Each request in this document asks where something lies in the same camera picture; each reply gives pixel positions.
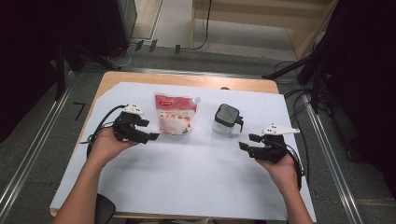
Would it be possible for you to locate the wooden shelf unit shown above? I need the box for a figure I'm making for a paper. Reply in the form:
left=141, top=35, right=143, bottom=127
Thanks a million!
left=190, top=0, right=339, bottom=60

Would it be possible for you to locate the black cabinet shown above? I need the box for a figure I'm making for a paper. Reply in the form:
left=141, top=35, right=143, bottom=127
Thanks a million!
left=92, top=0, right=138, bottom=59

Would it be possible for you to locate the black metal stand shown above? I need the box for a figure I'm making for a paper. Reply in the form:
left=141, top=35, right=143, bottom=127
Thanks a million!
left=54, top=40, right=121, bottom=101

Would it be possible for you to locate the clear jar with black lid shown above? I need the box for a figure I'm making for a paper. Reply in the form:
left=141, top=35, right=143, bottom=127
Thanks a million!
left=212, top=103, right=245, bottom=137

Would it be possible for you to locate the dark curtain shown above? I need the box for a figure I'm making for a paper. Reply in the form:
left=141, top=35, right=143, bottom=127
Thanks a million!
left=0, top=0, right=97, bottom=144
left=311, top=0, right=396, bottom=200

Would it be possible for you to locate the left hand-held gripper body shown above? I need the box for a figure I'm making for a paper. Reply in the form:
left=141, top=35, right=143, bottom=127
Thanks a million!
left=111, top=104, right=146, bottom=143

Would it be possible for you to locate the black chair armrest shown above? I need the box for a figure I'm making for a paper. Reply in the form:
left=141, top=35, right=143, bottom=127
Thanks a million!
left=94, top=193, right=117, bottom=224

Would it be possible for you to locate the red and white spout pouch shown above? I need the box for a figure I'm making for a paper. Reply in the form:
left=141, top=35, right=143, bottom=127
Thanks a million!
left=154, top=91, right=202, bottom=136

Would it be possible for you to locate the person's left hand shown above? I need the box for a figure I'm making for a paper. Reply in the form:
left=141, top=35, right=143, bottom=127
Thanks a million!
left=86, top=126, right=138, bottom=170

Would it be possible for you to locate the hanging black cable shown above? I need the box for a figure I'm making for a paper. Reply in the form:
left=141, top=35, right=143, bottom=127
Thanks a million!
left=194, top=0, right=213, bottom=51

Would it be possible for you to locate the white floor cable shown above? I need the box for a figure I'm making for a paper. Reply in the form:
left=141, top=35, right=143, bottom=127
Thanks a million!
left=106, top=43, right=134, bottom=68

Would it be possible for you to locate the right hand-held gripper cable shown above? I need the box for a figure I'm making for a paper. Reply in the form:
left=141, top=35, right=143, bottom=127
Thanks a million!
left=284, top=143, right=305, bottom=190

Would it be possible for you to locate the metal floor rail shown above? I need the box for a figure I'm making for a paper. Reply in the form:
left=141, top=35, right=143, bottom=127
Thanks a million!
left=0, top=78, right=76, bottom=216
left=303, top=92, right=363, bottom=224
left=83, top=63, right=269, bottom=79

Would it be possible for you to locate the hand-held gripper cable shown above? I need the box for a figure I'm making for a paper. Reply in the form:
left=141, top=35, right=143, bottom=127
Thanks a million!
left=79, top=104, right=129, bottom=158
left=284, top=143, right=305, bottom=190

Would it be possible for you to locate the left hand-held gripper cable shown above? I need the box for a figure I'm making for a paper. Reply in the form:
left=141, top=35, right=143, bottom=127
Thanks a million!
left=79, top=104, right=129, bottom=158

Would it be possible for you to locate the white paper sheet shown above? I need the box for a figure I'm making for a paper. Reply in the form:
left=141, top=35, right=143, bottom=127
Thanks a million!
left=49, top=81, right=318, bottom=223

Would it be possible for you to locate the black tripod stand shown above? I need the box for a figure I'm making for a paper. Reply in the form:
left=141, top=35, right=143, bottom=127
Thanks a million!
left=262, top=46, right=328, bottom=115

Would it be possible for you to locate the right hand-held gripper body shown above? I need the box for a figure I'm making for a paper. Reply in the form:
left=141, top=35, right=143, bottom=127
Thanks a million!
left=255, top=123, right=301, bottom=164

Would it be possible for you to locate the person's right hand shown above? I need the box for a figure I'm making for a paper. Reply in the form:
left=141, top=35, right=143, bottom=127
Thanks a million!
left=256, top=154, right=300, bottom=196

